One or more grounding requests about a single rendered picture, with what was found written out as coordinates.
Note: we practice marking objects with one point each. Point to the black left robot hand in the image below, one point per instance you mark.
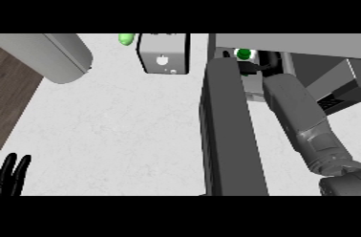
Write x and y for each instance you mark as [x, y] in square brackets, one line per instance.
[9, 177]

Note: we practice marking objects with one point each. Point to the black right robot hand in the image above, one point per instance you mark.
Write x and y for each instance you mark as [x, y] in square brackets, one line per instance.
[270, 64]

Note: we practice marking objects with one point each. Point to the white milk carton green cap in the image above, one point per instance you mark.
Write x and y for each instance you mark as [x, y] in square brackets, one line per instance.
[243, 53]

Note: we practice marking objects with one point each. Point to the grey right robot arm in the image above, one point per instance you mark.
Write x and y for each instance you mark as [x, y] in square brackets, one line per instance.
[296, 113]

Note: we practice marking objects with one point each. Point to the grey microwave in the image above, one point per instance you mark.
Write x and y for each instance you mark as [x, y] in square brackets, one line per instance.
[281, 42]

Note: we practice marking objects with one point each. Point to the grey boxy toaster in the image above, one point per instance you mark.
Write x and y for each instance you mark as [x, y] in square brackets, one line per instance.
[163, 51]

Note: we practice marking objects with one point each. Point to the green vegetable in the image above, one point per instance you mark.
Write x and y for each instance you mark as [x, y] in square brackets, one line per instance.
[125, 39]

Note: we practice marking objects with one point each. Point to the pale grey rounded appliance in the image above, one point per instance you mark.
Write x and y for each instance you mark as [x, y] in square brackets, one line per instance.
[49, 54]

